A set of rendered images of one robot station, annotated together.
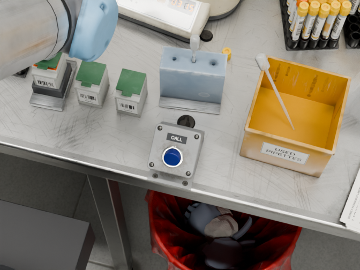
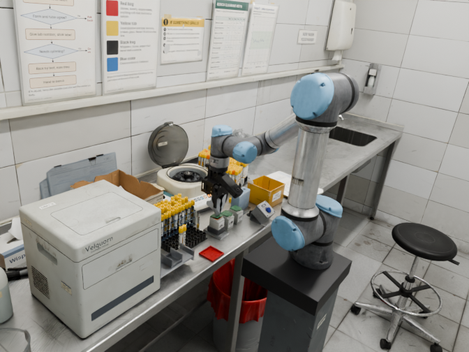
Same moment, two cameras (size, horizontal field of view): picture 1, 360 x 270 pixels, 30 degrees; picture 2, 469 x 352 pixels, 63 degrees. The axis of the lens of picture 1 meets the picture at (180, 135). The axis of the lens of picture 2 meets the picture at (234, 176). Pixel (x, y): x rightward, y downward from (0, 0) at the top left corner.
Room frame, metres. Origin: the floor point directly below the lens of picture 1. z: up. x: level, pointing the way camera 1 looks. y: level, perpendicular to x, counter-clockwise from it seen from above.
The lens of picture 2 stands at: (-0.01, 1.42, 1.73)
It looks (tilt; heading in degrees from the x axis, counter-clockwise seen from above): 24 degrees down; 292
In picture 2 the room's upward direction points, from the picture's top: 6 degrees clockwise
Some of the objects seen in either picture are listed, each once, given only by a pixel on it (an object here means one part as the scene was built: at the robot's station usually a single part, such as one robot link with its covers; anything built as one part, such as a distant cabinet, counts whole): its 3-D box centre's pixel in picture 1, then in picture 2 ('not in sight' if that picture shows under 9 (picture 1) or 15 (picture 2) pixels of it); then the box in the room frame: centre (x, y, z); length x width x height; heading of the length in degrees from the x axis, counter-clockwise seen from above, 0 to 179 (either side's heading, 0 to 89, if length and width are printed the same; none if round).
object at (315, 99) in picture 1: (293, 117); (265, 192); (0.47, -0.17, 0.93); 0.13 x 0.13 x 0.10; 75
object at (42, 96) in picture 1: (52, 80); (216, 230); (0.54, 0.21, 0.89); 0.09 x 0.05 x 0.04; 170
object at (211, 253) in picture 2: not in sight; (211, 253); (0.48, 0.35, 0.88); 0.07 x 0.07 x 0.01; 78
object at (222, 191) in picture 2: not in sight; (216, 179); (0.56, 0.21, 1.11); 0.09 x 0.08 x 0.12; 170
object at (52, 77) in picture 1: (50, 70); (216, 223); (0.54, 0.21, 0.92); 0.05 x 0.04 x 0.06; 170
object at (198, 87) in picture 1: (192, 77); (240, 201); (0.53, -0.02, 0.92); 0.10 x 0.07 x 0.10; 84
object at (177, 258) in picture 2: not in sight; (166, 262); (0.56, 0.53, 0.92); 0.21 x 0.07 x 0.05; 78
